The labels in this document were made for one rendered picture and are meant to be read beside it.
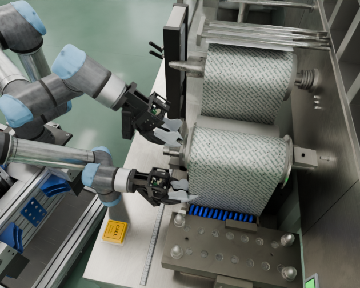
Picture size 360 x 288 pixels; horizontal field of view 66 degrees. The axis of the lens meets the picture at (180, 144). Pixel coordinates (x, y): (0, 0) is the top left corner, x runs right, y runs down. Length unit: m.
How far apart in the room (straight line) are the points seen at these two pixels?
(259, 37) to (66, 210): 1.55
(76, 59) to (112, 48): 2.85
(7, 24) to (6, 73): 0.27
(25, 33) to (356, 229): 1.02
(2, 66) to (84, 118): 1.91
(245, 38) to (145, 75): 2.28
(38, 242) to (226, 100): 1.46
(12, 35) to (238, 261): 0.97
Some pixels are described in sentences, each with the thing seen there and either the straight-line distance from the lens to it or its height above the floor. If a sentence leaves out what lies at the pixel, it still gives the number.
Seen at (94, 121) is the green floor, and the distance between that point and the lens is 2.65.
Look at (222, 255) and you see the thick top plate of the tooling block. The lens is 0.89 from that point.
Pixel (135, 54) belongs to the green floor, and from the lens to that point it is 3.35.
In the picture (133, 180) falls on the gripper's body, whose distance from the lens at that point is 0.85.
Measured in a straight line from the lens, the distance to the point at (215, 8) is 1.61.
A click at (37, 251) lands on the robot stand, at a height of 0.21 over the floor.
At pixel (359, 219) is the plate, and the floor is 1.41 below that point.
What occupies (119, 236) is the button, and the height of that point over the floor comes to 0.92.
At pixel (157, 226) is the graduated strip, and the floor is 0.90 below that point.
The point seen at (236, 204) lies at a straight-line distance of 0.90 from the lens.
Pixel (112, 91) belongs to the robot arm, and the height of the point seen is 1.45.
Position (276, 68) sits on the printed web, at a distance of 0.84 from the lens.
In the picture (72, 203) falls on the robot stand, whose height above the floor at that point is 0.21.
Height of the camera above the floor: 1.88
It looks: 52 degrees down
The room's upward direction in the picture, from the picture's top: straight up
